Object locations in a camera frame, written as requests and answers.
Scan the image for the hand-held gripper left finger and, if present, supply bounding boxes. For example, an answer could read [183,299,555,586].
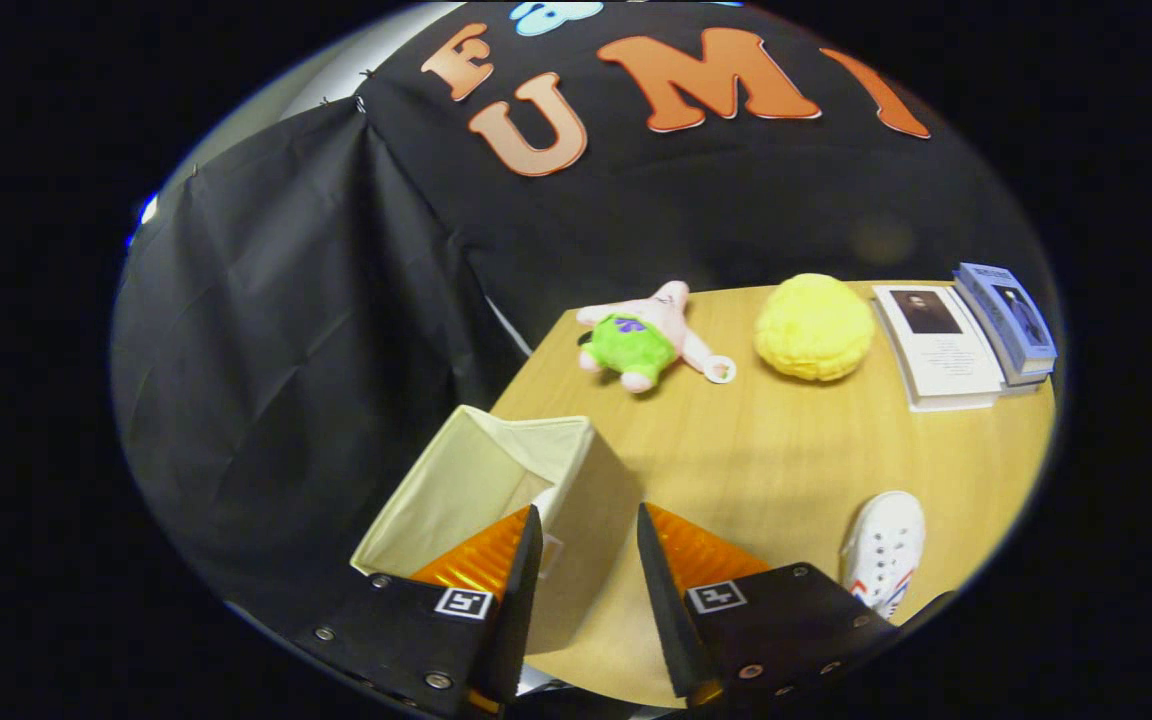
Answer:
[294,505,544,717]

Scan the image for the white canvas shoe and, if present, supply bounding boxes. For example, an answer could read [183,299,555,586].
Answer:
[839,490,927,623]

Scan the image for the yellow round plush toy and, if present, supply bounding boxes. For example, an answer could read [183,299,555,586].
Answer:
[754,273,877,383]

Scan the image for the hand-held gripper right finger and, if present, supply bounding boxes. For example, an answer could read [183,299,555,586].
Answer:
[636,503,899,706]

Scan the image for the cream fabric storage box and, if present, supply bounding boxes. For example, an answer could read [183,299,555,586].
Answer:
[350,405,642,656]

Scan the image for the pink and green plush toy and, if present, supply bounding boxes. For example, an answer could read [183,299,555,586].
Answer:
[576,280,737,394]

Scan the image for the blue book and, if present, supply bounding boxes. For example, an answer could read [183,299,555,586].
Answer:
[954,262,1059,388]

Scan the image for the white book with portrait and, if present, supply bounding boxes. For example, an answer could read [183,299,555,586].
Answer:
[873,284,1009,413]

